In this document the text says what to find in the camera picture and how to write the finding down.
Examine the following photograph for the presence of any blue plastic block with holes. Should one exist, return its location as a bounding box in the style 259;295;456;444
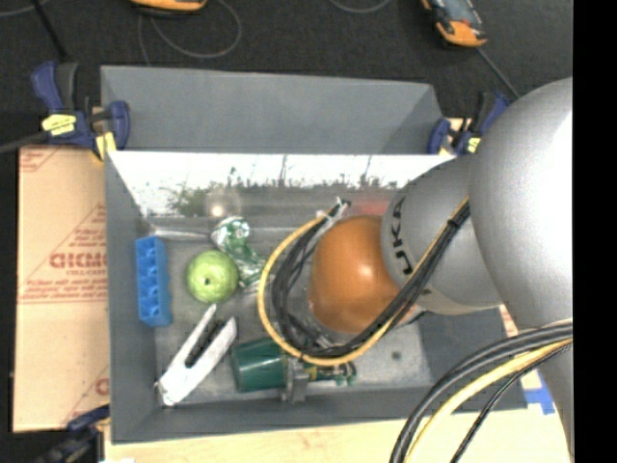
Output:
134;235;174;328

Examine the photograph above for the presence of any dark green cup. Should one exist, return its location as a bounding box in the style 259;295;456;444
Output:
229;338;290;394

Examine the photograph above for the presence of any green apple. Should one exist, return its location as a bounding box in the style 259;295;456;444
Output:
186;249;241;305

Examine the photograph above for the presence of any grey metal bin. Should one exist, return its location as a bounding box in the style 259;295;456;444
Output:
99;65;527;444

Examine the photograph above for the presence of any brown cardboard board red print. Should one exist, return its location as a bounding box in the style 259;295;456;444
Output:
12;145;113;433

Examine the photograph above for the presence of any white utility knife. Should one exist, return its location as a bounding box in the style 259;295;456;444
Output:
153;303;239;407

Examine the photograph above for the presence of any green and white crumpled packet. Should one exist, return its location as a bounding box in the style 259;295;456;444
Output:
210;215;267;288

